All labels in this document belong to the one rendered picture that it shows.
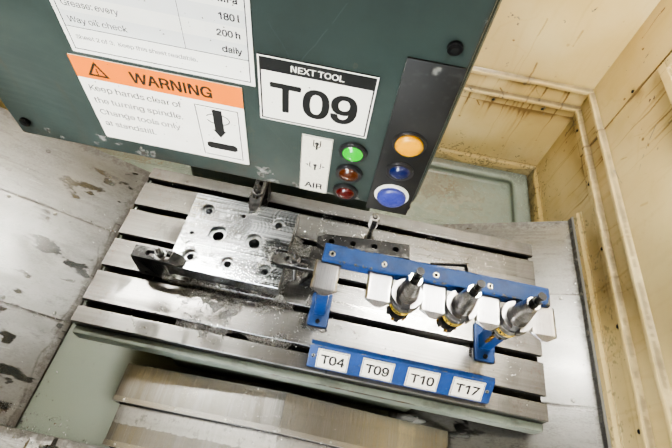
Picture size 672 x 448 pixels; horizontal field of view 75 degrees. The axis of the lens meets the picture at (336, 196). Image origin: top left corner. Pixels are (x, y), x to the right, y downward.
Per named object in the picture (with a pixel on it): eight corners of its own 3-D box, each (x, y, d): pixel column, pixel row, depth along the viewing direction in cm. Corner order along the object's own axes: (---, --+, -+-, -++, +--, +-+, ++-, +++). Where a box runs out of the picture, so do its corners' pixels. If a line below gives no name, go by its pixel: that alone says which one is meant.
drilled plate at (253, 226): (278, 296, 113) (278, 288, 109) (169, 273, 114) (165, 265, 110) (298, 222, 127) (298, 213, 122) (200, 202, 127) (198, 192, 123)
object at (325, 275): (334, 298, 86) (335, 297, 85) (308, 293, 86) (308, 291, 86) (340, 267, 90) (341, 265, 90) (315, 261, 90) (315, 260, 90)
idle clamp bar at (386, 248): (404, 269, 126) (410, 259, 120) (315, 257, 125) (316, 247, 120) (404, 253, 128) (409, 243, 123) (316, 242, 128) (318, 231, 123)
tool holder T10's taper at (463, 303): (471, 294, 88) (483, 280, 82) (475, 315, 85) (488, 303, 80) (449, 293, 87) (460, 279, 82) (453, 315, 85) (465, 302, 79)
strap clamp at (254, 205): (259, 230, 128) (257, 201, 116) (248, 228, 128) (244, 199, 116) (271, 194, 136) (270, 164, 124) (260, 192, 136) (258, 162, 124)
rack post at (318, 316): (326, 329, 114) (338, 282, 89) (306, 325, 114) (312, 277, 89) (333, 293, 119) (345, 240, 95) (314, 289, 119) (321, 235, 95)
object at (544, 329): (556, 344, 85) (558, 343, 85) (529, 339, 85) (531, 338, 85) (552, 310, 89) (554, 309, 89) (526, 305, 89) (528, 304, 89)
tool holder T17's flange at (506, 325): (529, 312, 89) (535, 308, 87) (526, 340, 86) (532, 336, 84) (499, 301, 90) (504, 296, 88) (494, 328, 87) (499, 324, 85)
